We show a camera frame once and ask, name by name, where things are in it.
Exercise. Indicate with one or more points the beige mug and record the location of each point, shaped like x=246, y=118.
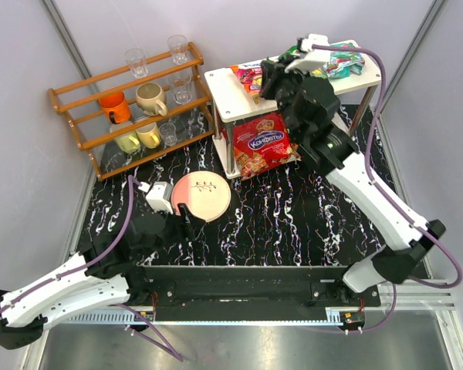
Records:
x=151, y=99

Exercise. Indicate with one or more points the clear glass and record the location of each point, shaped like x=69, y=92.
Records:
x=136, y=61
x=178, y=47

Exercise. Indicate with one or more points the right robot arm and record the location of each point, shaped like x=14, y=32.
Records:
x=408, y=236

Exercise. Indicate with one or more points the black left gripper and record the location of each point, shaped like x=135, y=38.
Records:
x=176, y=220

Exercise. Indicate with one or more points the clear glass bottom shelf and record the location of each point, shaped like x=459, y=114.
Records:
x=168, y=134

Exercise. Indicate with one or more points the clear glass middle shelf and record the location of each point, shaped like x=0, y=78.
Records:
x=180, y=86

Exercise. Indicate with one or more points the clear glass top left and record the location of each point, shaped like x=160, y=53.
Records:
x=136, y=61

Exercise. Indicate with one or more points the light green mug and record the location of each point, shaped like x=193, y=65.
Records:
x=128, y=142

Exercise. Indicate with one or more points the pink round plate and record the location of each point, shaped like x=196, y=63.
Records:
x=206, y=194

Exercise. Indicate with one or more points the clear glass shelf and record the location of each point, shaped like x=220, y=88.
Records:
x=180, y=86
x=168, y=134

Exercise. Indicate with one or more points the teal Fox's candy bag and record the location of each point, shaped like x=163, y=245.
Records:
x=344, y=64

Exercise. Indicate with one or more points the orange candy bag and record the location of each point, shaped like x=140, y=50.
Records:
x=250, y=77

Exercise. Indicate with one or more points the orange mug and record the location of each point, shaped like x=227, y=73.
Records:
x=115, y=107

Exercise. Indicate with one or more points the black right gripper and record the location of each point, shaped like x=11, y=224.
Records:
x=272, y=78

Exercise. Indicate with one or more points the red candy bag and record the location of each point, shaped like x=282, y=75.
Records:
x=262, y=144

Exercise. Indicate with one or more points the white two-tier shelf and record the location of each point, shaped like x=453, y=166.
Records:
x=231, y=103

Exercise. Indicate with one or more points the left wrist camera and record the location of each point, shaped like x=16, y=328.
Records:
x=158, y=196

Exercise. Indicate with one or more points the yellow green Fox's bag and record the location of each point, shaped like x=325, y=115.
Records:
x=293, y=50

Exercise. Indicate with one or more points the clear glass top right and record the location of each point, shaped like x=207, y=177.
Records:
x=178, y=47

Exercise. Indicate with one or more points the yellow mug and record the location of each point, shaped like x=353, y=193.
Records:
x=149, y=135

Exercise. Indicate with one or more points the wooden cup rack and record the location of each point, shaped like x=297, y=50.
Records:
x=94, y=133

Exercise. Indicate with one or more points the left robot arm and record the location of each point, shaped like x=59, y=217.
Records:
x=104, y=272

